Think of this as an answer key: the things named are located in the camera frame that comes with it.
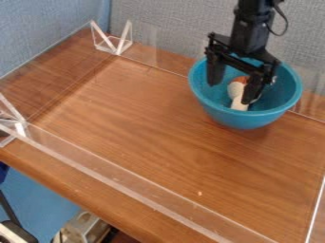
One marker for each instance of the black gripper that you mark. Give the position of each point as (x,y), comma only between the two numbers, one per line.
(243,50)

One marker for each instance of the white brown toy mushroom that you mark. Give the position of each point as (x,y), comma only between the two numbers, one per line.
(236,92)

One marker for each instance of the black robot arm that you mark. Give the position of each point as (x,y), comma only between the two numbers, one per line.
(259,7)

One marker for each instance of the blue plastic bowl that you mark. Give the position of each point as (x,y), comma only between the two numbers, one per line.
(279,97)

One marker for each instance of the clear acrylic front barrier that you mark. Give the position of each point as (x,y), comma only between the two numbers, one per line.
(221,229)

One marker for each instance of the white power strip below table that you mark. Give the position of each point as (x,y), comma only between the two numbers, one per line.
(85,228)

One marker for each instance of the clear acrylic corner bracket left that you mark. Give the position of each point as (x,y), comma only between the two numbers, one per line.
(11,120)

